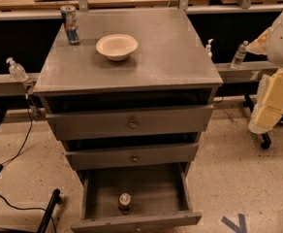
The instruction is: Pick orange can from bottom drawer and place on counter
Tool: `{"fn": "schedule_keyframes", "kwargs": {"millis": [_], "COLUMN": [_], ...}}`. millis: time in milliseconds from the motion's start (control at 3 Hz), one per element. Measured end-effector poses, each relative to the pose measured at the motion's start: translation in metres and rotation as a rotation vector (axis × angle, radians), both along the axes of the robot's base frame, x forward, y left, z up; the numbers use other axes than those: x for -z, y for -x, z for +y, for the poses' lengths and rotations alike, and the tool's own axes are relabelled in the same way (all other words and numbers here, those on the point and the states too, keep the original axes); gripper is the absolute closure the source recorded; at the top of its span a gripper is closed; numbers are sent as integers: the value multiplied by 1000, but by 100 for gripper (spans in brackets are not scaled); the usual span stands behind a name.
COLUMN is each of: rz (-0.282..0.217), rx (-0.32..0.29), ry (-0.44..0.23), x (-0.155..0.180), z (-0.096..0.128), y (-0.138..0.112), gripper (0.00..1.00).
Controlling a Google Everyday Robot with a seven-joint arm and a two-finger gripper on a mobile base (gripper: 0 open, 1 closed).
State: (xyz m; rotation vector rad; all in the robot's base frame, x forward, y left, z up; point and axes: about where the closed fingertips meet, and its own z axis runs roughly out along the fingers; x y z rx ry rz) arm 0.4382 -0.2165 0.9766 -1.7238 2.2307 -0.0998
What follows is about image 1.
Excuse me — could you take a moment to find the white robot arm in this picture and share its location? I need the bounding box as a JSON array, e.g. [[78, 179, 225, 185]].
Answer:
[[248, 12, 283, 134]]

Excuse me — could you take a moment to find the top grey drawer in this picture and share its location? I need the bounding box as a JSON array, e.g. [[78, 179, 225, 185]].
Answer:
[[47, 105, 213, 140]]

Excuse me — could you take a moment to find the grey drawer cabinet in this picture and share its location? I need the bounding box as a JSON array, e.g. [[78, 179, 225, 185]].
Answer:
[[33, 7, 224, 233]]

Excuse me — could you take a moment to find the small white pump bottle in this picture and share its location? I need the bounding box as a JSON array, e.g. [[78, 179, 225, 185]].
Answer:
[[205, 39, 213, 58]]

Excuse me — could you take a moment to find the black cable on floor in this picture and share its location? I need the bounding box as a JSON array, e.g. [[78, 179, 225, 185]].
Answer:
[[0, 109, 36, 167]]

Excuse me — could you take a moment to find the bottom grey drawer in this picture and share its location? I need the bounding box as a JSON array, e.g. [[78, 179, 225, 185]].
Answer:
[[72, 163, 202, 233]]

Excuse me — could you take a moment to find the middle grey drawer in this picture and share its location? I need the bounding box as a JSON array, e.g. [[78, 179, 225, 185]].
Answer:
[[65, 144, 199, 171]]

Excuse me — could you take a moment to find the clear plastic water bottle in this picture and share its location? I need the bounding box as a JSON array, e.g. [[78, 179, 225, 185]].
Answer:
[[231, 41, 249, 69]]

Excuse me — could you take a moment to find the grey drawer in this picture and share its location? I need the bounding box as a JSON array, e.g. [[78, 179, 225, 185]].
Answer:
[[65, 144, 199, 171], [72, 163, 202, 233], [47, 105, 213, 140]]

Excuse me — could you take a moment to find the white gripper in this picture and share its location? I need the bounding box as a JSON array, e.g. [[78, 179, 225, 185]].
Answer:
[[248, 68, 283, 134]]

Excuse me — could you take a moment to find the white paper bowl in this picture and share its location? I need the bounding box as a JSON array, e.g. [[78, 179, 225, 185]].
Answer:
[[96, 34, 139, 61]]

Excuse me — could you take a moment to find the black table leg with caster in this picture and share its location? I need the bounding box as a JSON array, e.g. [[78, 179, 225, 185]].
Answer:
[[242, 94, 272, 150]]

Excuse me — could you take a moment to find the black chair base leg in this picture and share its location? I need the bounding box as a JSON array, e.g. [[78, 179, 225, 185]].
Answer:
[[37, 188, 61, 233]]

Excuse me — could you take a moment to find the left clear sanitizer pump bottle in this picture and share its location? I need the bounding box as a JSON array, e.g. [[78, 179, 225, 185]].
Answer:
[[6, 57, 29, 82]]

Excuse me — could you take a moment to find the blue silver energy drink can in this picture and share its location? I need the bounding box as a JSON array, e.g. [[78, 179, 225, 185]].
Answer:
[[60, 5, 80, 45]]

